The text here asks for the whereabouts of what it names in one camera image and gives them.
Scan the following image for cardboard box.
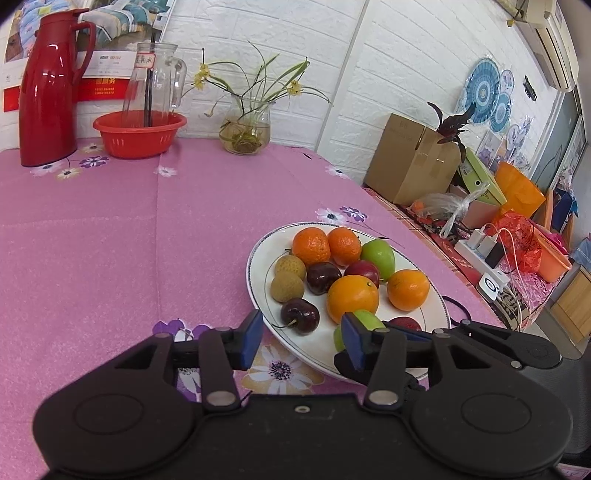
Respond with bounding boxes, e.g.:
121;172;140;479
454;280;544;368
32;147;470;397
365;113;462;205

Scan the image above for medium blue round doily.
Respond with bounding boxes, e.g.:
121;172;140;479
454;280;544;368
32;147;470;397
488;92;512;134

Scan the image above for green box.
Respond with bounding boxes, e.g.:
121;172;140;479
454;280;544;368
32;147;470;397
457;148;509;207

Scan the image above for wooden cabinet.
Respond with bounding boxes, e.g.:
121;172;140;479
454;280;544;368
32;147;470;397
551;268;591;344

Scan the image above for black hair tie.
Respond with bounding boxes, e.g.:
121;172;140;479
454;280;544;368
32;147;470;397
441;295;472;326

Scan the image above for orange basket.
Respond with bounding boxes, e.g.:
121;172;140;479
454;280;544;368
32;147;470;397
531;222;573;283

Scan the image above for pink box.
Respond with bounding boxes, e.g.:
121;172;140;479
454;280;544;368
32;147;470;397
450;185;502;230

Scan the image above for red thermos jug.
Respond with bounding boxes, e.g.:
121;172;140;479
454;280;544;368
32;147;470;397
19;9;98;168

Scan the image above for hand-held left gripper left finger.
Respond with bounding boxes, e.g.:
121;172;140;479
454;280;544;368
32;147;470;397
113;308;265;412

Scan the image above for large blue round doily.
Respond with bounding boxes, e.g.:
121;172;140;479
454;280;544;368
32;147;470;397
461;58;502;125

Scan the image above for orange bag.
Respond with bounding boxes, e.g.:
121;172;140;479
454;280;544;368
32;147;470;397
494;161;546;219

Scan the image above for red plastic bag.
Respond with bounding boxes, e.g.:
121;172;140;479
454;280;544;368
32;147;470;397
492;210;543;273

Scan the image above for purple leaved plant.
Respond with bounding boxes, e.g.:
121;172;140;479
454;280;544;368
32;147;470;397
427;102;476;162

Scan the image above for white air conditioner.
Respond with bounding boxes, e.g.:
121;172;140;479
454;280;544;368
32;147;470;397
514;0;580;93

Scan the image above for dark red cherry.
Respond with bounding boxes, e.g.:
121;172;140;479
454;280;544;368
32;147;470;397
272;298;321;336
307;261;343;296

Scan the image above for glass vase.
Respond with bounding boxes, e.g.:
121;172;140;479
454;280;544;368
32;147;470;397
219;99;271;156

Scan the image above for brown longan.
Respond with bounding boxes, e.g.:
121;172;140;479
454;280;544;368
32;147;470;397
275;255;307;280
270;271;305;304

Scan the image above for smooth round orange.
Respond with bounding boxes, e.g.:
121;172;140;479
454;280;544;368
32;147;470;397
327;275;380;325
387;270;431;311

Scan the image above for wall poster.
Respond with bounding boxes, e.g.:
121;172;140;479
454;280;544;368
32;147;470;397
0;0;176;114

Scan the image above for clear plastic bag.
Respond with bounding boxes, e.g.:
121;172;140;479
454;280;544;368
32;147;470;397
411;182;490;238

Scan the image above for orange mandarin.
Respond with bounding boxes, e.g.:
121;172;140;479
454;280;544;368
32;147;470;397
327;227;362;267
292;227;332;267

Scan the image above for glass pitcher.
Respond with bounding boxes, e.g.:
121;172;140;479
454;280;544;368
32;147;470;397
121;42;188;127

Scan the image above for white charger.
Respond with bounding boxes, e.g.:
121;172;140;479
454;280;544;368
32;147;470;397
468;227;500;257

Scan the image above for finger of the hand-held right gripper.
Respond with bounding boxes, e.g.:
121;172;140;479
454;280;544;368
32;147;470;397
381;320;513;365
333;352;375;386

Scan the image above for green apple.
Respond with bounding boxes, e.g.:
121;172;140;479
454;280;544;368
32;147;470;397
361;238;396;283
333;309;386;354

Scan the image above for white plate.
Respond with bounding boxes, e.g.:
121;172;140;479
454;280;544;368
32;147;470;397
246;222;452;384

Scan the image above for pink floral tablecloth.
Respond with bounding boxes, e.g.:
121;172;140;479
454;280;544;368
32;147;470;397
0;136;513;480

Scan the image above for red plastic basin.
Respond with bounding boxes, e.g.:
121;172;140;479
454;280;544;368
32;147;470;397
93;111;188;160

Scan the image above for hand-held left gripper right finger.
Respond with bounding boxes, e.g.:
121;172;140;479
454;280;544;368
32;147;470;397
341;311;483;409

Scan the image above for small white square device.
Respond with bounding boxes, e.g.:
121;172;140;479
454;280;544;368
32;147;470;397
475;272;511;301

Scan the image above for black charger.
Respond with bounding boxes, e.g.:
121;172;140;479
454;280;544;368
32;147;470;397
484;242;506;269

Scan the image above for green orchid plant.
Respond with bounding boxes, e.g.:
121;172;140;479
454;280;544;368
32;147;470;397
182;41;333;121

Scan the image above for white power strip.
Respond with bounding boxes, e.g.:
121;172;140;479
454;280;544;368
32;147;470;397
454;237;511;284

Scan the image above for dark stirring stick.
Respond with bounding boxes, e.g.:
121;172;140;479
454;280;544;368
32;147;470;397
143;30;155;127

